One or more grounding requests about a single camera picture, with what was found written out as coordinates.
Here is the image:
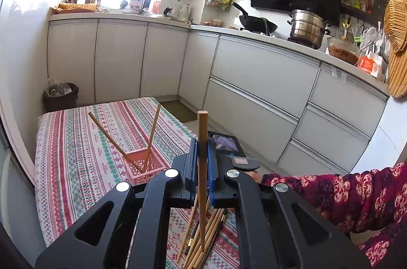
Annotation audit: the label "glass kettle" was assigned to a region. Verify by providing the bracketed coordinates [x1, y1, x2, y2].
[164, 6, 182, 22]

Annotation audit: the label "white plastic bag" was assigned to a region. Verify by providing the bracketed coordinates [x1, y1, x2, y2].
[361, 27, 387, 57]

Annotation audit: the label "red food packet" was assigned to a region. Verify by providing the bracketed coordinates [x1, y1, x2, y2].
[356, 53, 388, 79]

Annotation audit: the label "light wooden chopstick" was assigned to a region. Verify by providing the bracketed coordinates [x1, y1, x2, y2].
[142, 104, 162, 173]
[197, 110, 209, 253]
[88, 111, 142, 174]

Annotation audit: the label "glass bowl with food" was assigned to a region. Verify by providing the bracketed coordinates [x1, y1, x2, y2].
[327, 36, 362, 66]

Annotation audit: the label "brown paper package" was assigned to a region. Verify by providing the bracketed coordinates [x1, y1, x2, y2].
[59, 3, 98, 14]

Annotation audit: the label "black wok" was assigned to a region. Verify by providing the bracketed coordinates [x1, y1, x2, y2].
[231, 2, 279, 36]

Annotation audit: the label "bunch of chopsticks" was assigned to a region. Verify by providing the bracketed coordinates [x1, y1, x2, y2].
[176, 193, 228, 269]

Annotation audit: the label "striped patterned tablecloth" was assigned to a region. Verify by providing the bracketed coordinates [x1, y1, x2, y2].
[34, 96, 242, 269]

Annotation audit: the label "dark trash bin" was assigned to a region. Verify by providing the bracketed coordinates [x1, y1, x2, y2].
[43, 83, 79, 112]

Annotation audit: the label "countertop utensil holder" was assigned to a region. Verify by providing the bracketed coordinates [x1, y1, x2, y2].
[130, 0, 152, 11]

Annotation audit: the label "stainless steel pot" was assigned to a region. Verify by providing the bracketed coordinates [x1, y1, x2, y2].
[287, 9, 333, 49]

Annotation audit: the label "pink plastic basket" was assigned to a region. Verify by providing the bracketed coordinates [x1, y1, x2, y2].
[122, 150, 169, 187]

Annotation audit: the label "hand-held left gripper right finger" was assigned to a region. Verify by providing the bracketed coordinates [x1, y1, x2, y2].
[207, 138, 371, 269]

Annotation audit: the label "wall rack with packets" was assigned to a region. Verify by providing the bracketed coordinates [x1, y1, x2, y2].
[206, 0, 235, 12]

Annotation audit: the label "yellow scissors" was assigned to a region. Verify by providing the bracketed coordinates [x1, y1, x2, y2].
[341, 16, 352, 41]

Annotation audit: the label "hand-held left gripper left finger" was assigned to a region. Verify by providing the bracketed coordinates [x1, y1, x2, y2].
[35, 138, 199, 269]

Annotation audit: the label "white cabinet with doors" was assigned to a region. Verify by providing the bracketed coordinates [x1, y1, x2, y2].
[48, 15, 220, 109]

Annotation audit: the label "small woven bamboo tray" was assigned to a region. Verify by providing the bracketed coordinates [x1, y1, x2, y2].
[383, 0, 407, 53]

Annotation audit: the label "large woven bamboo tray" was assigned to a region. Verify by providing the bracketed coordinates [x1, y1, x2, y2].
[386, 45, 407, 98]

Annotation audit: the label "white cabinet with drawers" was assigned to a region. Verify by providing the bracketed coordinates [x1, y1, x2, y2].
[203, 25, 392, 175]

